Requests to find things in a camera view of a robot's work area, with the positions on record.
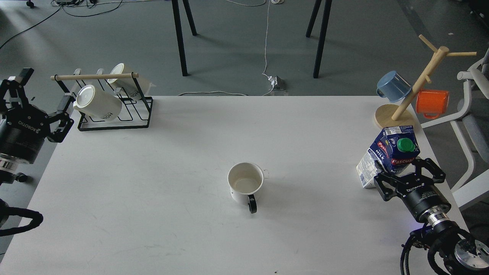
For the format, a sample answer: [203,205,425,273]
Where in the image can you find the black wire mug rack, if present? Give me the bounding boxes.
[50,69,154,132]

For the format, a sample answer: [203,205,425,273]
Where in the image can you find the orange cup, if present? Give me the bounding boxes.
[415,89,450,120]

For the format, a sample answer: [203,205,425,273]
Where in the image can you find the grey power socket box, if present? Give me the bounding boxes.
[268,76,287,91]

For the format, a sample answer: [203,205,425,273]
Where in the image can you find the wooden mug tree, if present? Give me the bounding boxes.
[374,34,477,129]

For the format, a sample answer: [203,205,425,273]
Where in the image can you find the white mug black handle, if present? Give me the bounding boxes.
[227,162,269,214]

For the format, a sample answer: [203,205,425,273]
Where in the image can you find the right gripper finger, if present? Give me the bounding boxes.
[411,158,446,186]
[374,160,402,201]

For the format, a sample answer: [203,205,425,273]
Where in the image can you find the black table leg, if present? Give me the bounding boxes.
[305,0,332,79]
[171,0,198,77]

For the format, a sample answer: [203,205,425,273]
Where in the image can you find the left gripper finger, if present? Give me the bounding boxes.
[0,68,34,115]
[47,95,75,143]

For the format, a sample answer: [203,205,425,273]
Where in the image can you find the rear white mug on rack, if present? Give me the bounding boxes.
[107,63,152,100]

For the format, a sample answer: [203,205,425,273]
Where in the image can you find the white chair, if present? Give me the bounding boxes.
[421,52,489,210]

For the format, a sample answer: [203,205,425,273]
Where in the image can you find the white mug on rack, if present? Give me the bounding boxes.
[73,85,122,121]
[107,63,152,100]

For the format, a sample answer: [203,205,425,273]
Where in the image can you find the front white mug on rack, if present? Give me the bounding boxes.
[73,85,122,121]

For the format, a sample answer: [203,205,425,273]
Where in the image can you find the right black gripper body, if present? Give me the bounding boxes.
[396,173,451,223]

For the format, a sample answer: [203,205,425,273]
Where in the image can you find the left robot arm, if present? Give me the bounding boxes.
[1,67,75,238]

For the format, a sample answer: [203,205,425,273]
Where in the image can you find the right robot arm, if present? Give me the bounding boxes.
[374,158,489,275]

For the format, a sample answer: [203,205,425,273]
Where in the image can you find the black floor cable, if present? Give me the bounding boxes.
[0,0,123,50]

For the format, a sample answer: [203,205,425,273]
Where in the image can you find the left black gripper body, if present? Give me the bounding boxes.
[0,105,49,164]

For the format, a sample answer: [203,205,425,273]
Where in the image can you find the left black table leg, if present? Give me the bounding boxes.
[171,0,198,77]

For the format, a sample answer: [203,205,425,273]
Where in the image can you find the blue white milk carton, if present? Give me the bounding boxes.
[356,125,420,189]

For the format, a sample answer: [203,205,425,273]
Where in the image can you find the right black table leg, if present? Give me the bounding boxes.
[305,0,332,79]

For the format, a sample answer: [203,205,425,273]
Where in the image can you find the white floor cable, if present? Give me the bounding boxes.
[178,0,284,97]

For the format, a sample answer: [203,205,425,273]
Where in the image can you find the blue cup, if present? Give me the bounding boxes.
[376,70,412,103]

